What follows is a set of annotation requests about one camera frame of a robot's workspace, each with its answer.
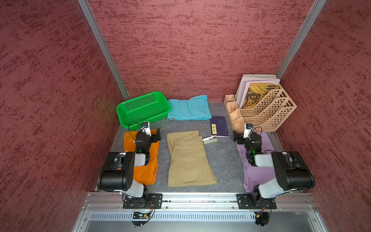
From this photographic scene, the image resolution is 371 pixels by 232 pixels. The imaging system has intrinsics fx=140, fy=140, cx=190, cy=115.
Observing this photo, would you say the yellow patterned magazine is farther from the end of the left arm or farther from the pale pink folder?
the end of the left arm

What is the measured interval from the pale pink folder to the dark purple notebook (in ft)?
0.60

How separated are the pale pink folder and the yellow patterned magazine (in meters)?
0.01

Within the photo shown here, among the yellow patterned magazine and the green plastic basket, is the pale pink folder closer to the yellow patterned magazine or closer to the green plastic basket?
the yellow patterned magazine

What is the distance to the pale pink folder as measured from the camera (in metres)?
0.96

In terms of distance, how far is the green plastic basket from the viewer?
3.61 feet

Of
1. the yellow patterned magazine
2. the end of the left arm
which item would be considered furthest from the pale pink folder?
the end of the left arm

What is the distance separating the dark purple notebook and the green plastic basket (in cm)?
35

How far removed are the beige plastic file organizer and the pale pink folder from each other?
0.19 feet

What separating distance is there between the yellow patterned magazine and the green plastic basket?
0.59 m
